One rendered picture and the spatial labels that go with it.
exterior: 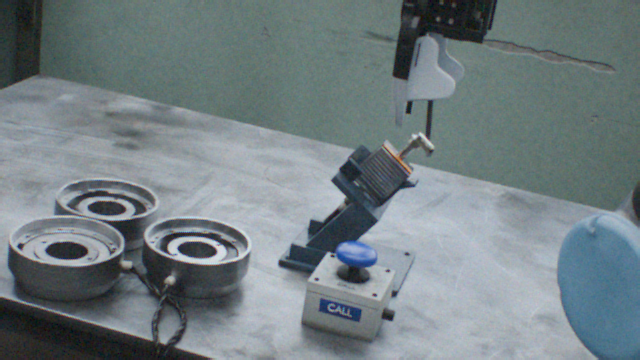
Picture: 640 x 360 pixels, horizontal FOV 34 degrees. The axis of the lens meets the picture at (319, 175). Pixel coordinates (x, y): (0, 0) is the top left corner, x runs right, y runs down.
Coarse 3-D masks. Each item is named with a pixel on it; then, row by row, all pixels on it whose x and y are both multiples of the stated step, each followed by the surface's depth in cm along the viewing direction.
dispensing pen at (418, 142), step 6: (408, 138) 105; (414, 138) 104; (420, 138) 104; (390, 144) 107; (408, 144) 105; (414, 144) 104; (420, 144) 104; (426, 144) 104; (396, 150) 107; (402, 150) 105; (408, 150) 105; (426, 150) 104; (402, 156) 105; (342, 204) 109; (348, 204) 108; (336, 210) 109; (342, 210) 109; (330, 216) 110; (324, 222) 110; (318, 228) 111; (312, 234) 111
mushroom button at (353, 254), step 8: (344, 248) 96; (352, 248) 96; (360, 248) 97; (368, 248) 97; (336, 256) 97; (344, 256) 96; (352, 256) 95; (360, 256) 95; (368, 256) 96; (376, 256) 97; (344, 264) 96; (352, 264) 95; (360, 264) 95; (368, 264) 96; (352, 272) 97
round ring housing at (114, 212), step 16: (64, 192) 108; (112, 192) 111; (128, 192) 112; (144, 192) 111; (64, 208) 103; (80, 208) 106; (96, 208) 109; (112, 208) 109; (128, 208) 108; (112, 224) 103; (128, 224) 103; (144, 224) 105; (128, 240) 104
